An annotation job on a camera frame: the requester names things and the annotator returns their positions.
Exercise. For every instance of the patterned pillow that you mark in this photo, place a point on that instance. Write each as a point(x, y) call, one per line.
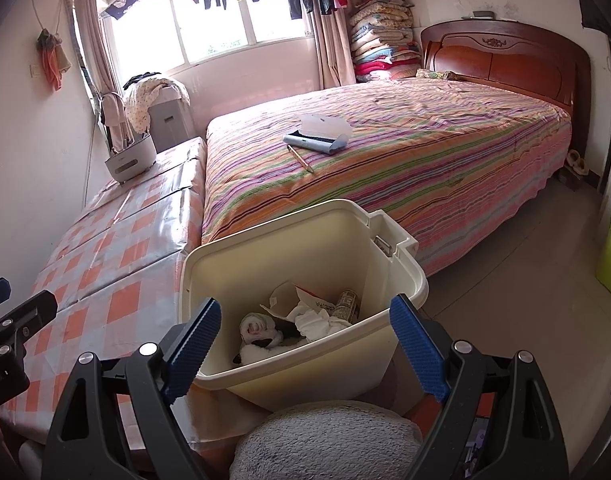
point(435, 74)

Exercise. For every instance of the white medicine box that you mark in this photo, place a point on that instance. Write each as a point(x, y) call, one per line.
point(310, 300)

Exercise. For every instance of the fluffy slipper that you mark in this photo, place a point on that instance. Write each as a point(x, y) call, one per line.
point(581, 167)
point(571, 159)

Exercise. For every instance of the white appliance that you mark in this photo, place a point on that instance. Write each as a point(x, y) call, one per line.
point(170, 120)

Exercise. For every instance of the dotted cloth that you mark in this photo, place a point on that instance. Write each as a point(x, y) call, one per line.
point(140, 100)

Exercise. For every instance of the pink curtain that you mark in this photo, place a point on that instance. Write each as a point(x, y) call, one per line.
point(333, 50)
point(93, 35)

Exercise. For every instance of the stack of folded quilts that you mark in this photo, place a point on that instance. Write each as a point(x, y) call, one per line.
point(383, 40)

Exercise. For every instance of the wall switch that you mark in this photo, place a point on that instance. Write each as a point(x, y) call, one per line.
point(35, 70)

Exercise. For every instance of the small grey box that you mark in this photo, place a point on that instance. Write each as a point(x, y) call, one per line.
point(483, 13)

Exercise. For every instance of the white desktop organizer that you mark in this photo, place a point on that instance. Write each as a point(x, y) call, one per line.
point(130, 160)

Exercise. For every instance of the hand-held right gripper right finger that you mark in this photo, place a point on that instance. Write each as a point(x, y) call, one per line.
point(418, 347)

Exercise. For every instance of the orange cloth on hook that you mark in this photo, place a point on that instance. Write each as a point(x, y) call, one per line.
point(53, 60)

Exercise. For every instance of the wooden headboard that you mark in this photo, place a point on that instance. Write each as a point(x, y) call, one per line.
point(515, 60)

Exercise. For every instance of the grey stool cushion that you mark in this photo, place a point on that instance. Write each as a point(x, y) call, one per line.
point(325, 440)

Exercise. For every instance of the cream plastic bin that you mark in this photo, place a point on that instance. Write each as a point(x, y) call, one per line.
point(295, 255)

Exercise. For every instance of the window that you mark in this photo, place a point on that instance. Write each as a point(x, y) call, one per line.
point(210, 30)

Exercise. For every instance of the white tissue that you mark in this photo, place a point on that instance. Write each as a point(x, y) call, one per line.
point(315, 325)

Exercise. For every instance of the striped bed blanket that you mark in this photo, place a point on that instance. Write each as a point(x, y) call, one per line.
point(410, 170)

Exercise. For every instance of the yellow pencil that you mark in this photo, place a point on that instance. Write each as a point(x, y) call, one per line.
point(300, 159)

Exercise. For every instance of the printed tube bottle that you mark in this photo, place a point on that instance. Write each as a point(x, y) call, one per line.
point(347, 305)

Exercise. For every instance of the white plush toy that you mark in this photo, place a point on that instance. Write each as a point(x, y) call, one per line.
point(258, 332)

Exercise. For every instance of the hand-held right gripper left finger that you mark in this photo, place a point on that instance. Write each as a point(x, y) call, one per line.
point(193, 347)

